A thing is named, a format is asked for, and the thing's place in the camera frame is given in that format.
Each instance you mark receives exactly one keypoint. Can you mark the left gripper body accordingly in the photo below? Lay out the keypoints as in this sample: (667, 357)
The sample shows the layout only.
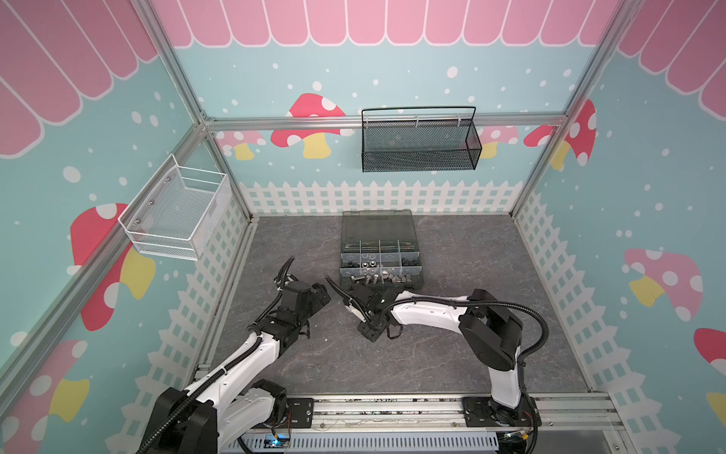
(314, 305)

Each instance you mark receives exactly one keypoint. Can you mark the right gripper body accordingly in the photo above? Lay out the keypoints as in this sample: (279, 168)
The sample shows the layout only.
(357, 304)

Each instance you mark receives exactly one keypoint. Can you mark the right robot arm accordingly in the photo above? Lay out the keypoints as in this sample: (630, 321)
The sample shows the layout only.
(500, 334)

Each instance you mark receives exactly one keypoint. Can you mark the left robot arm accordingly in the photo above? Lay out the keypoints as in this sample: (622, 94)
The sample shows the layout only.
(217, 409)

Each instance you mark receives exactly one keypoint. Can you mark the green plastic organizer box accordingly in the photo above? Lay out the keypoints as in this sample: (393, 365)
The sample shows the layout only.
(386, 236)

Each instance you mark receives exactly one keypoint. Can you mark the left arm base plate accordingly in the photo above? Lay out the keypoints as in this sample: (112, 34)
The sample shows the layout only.
(293, 413)

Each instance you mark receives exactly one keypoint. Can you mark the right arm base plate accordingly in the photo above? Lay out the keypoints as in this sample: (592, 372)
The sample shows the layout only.
(484, 412)

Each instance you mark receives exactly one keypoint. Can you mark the white wire mesh basket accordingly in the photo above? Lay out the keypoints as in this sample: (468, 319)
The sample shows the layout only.
(177, 212)

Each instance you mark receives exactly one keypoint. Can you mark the black wire mesh basket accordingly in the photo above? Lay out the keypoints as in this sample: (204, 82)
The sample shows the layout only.
(428, 138)

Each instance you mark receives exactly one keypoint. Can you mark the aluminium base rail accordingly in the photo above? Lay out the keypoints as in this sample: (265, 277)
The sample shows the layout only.
(571, 423)

